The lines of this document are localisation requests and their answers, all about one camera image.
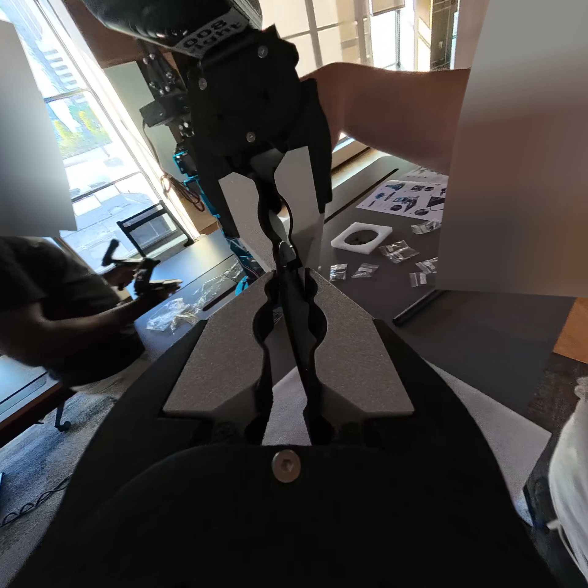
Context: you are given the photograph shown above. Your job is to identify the black floor cable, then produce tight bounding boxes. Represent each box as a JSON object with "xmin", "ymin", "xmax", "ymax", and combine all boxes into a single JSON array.
[{"xmin": 0, "ymin": 475, "xmax": 72, "ymax": 529}]

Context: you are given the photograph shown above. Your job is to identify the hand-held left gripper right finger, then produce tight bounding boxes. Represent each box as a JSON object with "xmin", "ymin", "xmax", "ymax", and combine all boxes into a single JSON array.
[{"xmin": 301, "ymin": 268, "xmax": 415, "ymax": 417}]

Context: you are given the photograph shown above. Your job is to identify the scattered small screw bags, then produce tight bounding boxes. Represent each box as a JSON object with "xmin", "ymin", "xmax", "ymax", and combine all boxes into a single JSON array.
[{"xmin": 328, "ymin": 220, "xmax": 443, "ymax": 288}]

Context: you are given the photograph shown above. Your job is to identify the large window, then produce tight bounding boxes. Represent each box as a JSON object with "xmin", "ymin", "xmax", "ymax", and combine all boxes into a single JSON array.
[{"xmin": 0, "ymin": 0, "xmax": 432, "ymax": 251}]

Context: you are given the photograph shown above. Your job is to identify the clear plastic bag pile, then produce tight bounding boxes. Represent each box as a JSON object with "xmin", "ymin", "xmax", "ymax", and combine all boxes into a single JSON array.
[{"xmin": 146, "ymin": 271, "xmax": 244, "ymax": 332}]

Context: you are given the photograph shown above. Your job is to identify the person's white shirt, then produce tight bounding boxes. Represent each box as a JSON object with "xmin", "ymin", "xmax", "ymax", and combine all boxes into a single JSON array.
[{"xmin": 549, "ymin": 377, "xmax": 588, "ymax": 588}]

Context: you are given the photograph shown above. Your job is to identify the black wooden chair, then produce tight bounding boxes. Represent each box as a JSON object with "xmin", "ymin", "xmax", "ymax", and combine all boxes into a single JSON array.
[{"xmin": 116, "ymin": 201, "xmax": 194, "ymax": 259}]

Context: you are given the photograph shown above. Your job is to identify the wood-edged table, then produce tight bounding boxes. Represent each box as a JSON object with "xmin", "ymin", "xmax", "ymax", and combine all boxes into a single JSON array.
[{"xmin": 0, "ymin": 354, "xmax": 76, "ymax": 432}]

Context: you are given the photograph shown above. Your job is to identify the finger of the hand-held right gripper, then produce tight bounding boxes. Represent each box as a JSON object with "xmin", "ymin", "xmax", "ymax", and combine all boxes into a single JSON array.
[
  {"xmin": 275, "ymin": 146, "xmax": 325, "ymax": 273},
  {"xmin": 218, "ymin": 171, "xmax": 282, "ymax": 273}
]

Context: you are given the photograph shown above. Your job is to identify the printed instruction sheet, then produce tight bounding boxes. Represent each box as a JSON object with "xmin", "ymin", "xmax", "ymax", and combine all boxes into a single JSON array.
[{"xmin": 356, "ymin": 168, "xmax": 448, "ymax": 217}]

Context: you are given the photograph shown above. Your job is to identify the white square foam frame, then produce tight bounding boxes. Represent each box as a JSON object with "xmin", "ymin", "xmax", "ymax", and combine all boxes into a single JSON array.
[{"xmin": 331, "ymin": 222, "xmax": 393, "ymax": 254}]

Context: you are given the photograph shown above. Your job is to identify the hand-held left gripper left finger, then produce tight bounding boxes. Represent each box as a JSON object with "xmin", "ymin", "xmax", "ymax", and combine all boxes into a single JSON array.
[{"xmin": 163, "ymin": 271, "xmax": 279, "ymax": 420}]

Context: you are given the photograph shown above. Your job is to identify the white foam sheet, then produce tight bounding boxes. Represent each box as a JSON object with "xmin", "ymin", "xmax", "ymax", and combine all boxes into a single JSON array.
[{"xmin": 262, "ymin": 360, "xmax": 552, "ymax": 511}]

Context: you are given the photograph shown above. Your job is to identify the black round metal plate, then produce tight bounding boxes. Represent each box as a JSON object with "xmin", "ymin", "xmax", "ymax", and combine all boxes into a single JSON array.
[{"xmin": 276, "ymin": 241, "xmax": 331, "ymax": 444}]

